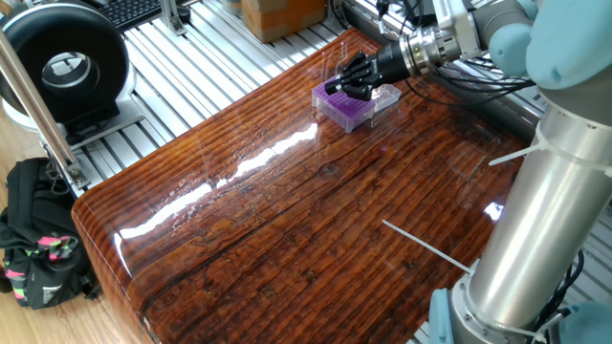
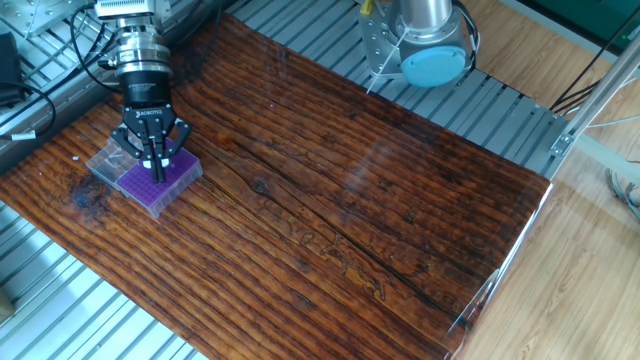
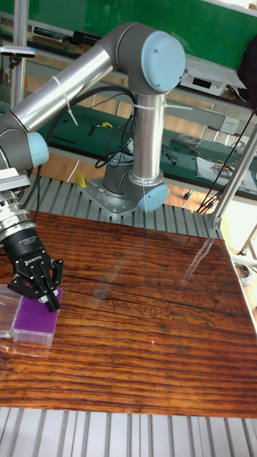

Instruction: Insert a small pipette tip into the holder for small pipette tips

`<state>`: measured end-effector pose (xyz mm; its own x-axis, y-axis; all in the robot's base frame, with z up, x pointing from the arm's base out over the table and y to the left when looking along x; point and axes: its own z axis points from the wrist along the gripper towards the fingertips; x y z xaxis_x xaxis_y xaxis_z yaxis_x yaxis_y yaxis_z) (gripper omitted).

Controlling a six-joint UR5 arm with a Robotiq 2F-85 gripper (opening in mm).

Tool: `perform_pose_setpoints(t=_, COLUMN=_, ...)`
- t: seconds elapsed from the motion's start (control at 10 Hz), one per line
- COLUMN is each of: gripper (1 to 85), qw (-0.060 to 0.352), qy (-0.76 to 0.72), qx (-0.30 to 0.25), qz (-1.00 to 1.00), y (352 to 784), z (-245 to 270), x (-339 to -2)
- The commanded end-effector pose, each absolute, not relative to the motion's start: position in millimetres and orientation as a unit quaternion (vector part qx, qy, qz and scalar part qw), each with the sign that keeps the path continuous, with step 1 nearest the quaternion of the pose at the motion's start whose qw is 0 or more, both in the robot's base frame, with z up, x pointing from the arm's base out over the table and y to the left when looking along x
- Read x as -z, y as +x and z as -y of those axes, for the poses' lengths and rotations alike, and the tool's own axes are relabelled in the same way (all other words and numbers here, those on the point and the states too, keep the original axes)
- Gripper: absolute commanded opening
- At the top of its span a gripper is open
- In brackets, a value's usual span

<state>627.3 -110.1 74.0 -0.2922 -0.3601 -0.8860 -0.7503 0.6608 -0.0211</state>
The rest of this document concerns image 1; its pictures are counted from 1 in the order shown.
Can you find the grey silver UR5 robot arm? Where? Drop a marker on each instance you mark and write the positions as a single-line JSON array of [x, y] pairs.
[[540, 215]]

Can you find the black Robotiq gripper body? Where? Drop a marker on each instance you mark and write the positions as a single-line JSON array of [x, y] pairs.
[[392, 64]]

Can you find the black round blower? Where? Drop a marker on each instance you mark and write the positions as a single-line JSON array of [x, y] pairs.
[[28, 38]]

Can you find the brown cardboard box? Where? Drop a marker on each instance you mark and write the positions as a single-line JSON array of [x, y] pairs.
[[282, 19]]

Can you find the black round knob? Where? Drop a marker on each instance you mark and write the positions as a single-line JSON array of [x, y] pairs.
[[184, 13]]

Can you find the black power adapter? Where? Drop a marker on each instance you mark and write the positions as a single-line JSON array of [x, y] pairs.
[[421, 9]]

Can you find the purple pipette tip holder box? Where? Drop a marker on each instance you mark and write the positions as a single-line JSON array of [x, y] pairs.
[[342, 107]]

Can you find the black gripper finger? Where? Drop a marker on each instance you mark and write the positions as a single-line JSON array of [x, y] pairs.
[[361, 88], [356, 69]]

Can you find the black keyboard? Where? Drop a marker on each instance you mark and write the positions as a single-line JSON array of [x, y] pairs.
[[129, 12]]

